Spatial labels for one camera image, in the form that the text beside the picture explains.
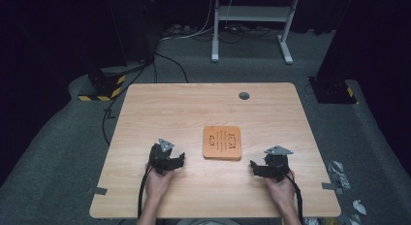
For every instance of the black stand with striped base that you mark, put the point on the black stand with striped base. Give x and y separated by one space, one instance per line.
103 84

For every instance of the crumpled silver foil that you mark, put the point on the crumpled silver foil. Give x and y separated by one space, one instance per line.
338 175

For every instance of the person's right hand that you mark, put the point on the person's right hand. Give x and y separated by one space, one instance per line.
281 191

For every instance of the person's left hand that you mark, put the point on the person's left hand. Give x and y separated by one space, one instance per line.
158 184

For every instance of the person's grey clothing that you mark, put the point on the person's grey clothing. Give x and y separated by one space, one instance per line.
206 222

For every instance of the white metal stand frame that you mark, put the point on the white metal stand frame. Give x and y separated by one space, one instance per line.
252 13

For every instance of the black stand base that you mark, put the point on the black stand base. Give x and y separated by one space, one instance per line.
332 90

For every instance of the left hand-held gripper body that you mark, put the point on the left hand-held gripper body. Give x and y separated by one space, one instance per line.
159 154

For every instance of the grey tape strip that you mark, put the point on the grey tape strip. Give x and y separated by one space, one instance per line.
330 186
97 190

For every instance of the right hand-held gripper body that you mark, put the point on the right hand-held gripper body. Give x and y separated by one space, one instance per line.
276 163

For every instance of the crumpled white paper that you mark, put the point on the crumpled white paper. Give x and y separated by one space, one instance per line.
359 206

